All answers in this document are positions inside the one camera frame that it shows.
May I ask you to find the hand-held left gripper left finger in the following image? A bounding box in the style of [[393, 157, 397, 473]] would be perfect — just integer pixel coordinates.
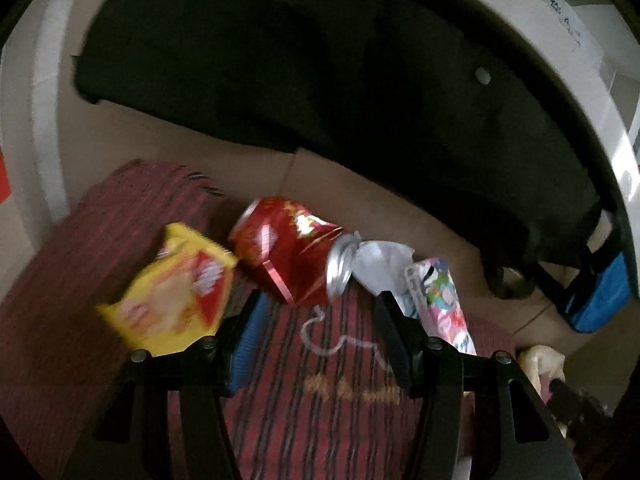
[[60, 290, 271, 480]]

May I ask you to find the pink printed wrapper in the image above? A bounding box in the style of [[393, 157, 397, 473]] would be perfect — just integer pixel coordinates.
[[404, 256, 478, 356]]

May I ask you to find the yellow snack packet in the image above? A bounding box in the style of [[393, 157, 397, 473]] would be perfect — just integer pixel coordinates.
[[96, 222, 238, 358]]

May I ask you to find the red snack bag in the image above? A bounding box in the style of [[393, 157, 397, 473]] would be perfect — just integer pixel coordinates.
[[227, 196, 361, 307]]

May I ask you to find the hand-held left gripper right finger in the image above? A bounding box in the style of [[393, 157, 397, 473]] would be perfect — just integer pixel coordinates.
[[374, 290, 586, 480]]

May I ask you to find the white plastic bag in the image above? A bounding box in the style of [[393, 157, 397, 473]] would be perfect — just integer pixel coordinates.
[[352, 240, 416, 318]]

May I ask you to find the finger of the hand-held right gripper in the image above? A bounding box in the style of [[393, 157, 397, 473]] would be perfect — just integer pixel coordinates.
[[547, 377, 616, 431]]

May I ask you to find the blue towel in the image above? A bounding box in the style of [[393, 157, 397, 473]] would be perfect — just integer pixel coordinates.
[[557, 250, 640, 335]]

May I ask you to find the grey stone counter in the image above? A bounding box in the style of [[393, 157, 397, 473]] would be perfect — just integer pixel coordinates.
[[410, 0, 640, 221]]

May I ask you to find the black fabric bag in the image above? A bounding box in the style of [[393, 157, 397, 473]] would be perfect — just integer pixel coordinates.
[[70, 0, 626, 301]]

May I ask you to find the red striped table cloth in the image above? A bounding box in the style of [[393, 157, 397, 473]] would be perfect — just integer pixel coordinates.
[[0, 159, 521, 480]]

